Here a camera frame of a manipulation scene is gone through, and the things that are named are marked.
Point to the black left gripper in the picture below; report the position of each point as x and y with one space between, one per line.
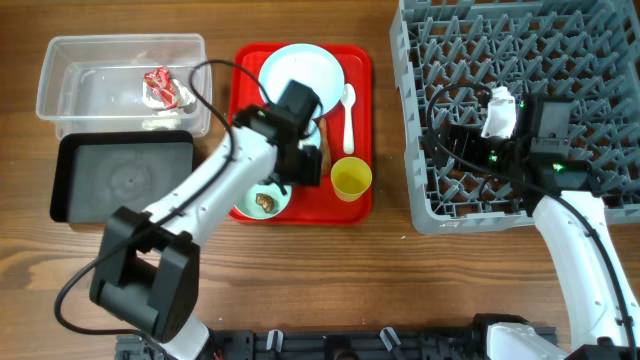
307 168

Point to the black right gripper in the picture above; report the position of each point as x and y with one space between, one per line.
467 138

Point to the light blue rice bowl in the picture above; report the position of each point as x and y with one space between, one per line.
312 136

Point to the brown food scrap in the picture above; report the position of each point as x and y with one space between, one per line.
265 201

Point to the mint green bowl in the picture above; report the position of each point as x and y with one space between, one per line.
247 206

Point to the white tissue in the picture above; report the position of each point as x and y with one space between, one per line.
168 117

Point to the red snack wrapper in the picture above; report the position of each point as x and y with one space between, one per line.
158 90

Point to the carrot piece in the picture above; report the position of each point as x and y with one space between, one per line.
325 148

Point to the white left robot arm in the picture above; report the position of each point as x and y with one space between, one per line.
147 270

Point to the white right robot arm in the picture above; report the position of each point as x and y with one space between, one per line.
528 147

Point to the grey dishwasher rack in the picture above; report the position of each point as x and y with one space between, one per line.
588 51

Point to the yellow plastic cup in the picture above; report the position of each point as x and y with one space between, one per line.
351 177

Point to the white plastic spoon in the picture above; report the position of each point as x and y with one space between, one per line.
347 100

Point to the light blue plate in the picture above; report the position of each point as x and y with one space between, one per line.
308 64

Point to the red serving tray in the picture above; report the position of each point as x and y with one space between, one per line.
319 205

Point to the black plastic tray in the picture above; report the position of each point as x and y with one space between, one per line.
97 173

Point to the clear plastic bin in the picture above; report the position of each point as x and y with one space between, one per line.
93 83

